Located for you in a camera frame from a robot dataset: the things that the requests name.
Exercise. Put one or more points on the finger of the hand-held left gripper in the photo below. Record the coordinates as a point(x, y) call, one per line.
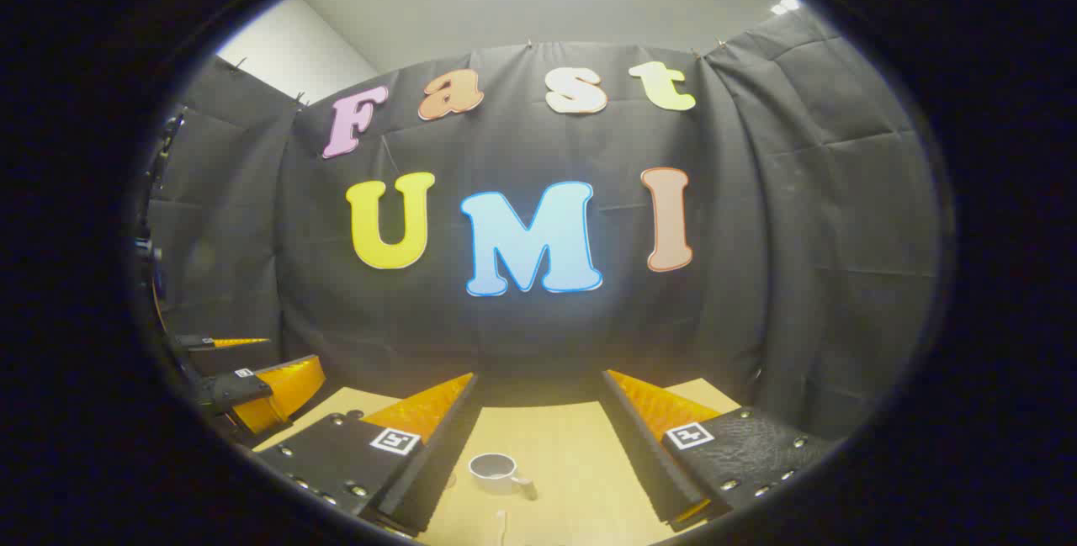
point(278, 386)
point(223, 343)

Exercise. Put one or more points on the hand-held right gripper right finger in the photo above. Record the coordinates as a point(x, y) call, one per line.
point(648, 453)

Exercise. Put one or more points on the light wooden desktop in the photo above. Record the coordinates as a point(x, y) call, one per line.
point(572, 462)

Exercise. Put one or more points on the ceiling light panel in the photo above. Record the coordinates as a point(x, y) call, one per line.
point(786, 4)

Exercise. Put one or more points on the black backdrop cloth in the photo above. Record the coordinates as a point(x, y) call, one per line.
point(522, 336)

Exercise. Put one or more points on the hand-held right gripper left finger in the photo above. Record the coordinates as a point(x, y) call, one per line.
point(425, 462)

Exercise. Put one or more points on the wooden toothbrush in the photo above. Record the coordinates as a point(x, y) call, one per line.
point(502, 525)

